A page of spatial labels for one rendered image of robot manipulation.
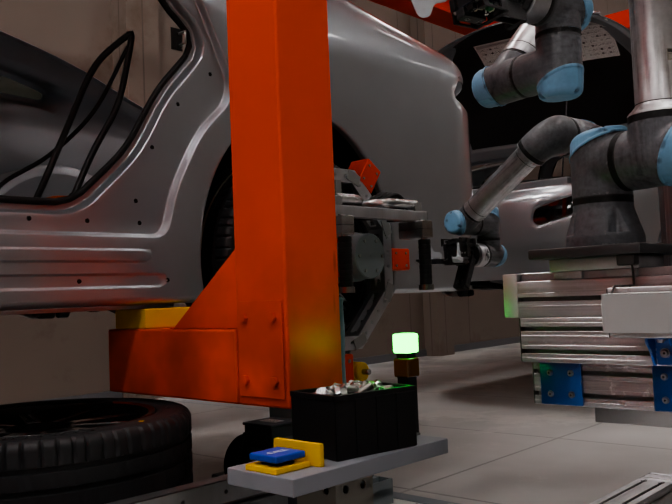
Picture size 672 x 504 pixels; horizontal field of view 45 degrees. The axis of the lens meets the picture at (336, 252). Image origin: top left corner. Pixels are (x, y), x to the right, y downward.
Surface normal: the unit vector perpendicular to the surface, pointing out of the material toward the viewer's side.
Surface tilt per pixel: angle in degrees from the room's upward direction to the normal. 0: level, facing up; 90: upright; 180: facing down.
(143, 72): 90
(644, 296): 90
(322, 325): 90
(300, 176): 90
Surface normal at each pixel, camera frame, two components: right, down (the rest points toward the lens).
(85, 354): 0.74, -0.07
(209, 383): -0.69, -0.01
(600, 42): -0.43, 0.77
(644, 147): -0.83, 0.00
